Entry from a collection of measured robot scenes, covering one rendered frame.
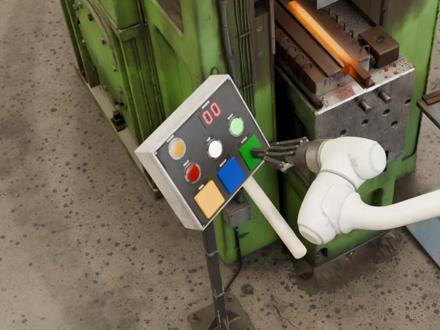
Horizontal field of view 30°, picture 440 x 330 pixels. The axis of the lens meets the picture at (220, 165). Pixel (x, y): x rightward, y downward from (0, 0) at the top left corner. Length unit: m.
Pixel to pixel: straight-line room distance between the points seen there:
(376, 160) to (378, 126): 0.79
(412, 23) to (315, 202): 1.10
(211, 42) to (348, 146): 0.60
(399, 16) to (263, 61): 0.52
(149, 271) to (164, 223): 0.24
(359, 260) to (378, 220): 1.38
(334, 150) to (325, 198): 0.14
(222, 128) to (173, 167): 0.20
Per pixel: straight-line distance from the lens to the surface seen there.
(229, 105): 2.28
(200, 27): 2.37
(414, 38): 2.98
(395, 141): 2.94
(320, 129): 2.62
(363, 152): 2.01
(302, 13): 2.76
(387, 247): 3.37
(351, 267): 3.30
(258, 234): 3.25
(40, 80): 4.18
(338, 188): 1.99
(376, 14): 2.83
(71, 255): 3.46
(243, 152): 2.31
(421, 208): 1.95
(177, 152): 2.16
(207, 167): 2.24
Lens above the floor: 2.79
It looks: 50 degrees down
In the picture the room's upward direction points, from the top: 7 degrees counter-clockwise
